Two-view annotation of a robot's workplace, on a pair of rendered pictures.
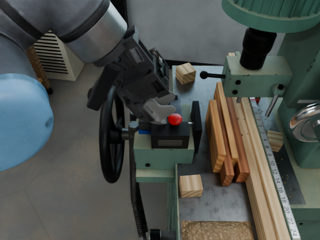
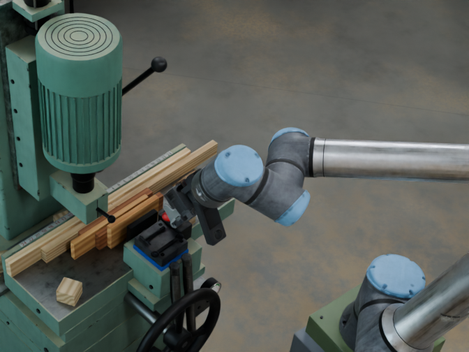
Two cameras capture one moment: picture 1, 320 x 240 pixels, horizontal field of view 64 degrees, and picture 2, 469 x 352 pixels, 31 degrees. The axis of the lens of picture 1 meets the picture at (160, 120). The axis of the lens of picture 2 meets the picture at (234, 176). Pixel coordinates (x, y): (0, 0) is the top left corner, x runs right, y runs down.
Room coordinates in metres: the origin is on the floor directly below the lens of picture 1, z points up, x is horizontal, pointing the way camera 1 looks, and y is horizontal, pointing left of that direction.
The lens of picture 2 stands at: (1.39, 0.93, 2.54)
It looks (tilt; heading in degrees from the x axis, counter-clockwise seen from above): 44 degrees down; 217
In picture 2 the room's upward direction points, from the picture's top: 8 degrees clockwise
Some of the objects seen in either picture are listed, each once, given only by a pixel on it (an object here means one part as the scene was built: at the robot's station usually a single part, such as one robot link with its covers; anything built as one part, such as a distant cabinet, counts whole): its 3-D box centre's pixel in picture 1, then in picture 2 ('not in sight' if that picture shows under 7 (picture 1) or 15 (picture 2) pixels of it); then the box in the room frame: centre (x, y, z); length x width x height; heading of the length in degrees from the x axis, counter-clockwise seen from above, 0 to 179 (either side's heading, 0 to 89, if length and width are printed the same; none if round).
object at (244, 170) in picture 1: (233, 135); (116, 216); (0.38, -0.18, 0.92); 0.23 x 0.02 x 0.04; 0
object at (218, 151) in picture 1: (214, 134); (133, 221); (0.37, -0.13, 0.94); 0.16 x 0.02 x 0.08; 0
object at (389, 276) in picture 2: not in sight; (389, 293); (-0.04, 0.42, 0.80); 0.17 x 0.15 x 0.18; 32
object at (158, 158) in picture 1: (163, 135); (162, 257); (0.38, -0.01, 0.91); 0.15 x 0.14 x 0.09; 0
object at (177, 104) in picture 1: (163, 118); (165, 237); (0.38, -0.01, 0.99); 0.13 x 0.11 x 0.06; 0
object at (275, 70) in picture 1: (254, 79); (79, 195); (0.46, -0.22, 1.03); 0.14 x 0.07 x 0.09; 90
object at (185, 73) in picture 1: (185, 73); (69, 291); (0.62, -0.08, 0.92); 0.05 x 0.04 x 0.04; 116
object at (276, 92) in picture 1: (273, 100); not in sight; (0.42, -0.26, 1.00); 0.02 x 0.02 x 0.10; 0
